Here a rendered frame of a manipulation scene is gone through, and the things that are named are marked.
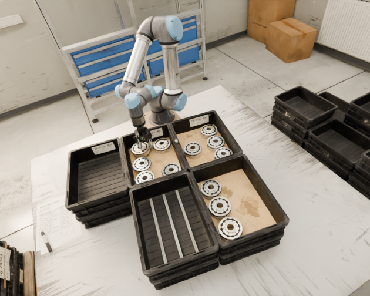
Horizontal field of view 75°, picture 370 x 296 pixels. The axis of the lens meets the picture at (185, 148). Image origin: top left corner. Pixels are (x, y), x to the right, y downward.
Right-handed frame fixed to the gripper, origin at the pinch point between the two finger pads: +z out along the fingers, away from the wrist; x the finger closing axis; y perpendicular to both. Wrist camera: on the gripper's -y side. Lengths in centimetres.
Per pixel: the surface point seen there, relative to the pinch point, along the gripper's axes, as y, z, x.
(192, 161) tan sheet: 18.7, 4.2, 22.3
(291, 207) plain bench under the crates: 57, 17, 62
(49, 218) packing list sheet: 15, 19, -63
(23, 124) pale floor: -209, 85, -148
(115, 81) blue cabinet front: -176, 39, -12
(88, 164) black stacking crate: -4.2, 5.2, -35.0
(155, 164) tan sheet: 12.3, 4.5, 2.5
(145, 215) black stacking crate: 41.6, 5.9, -9.3
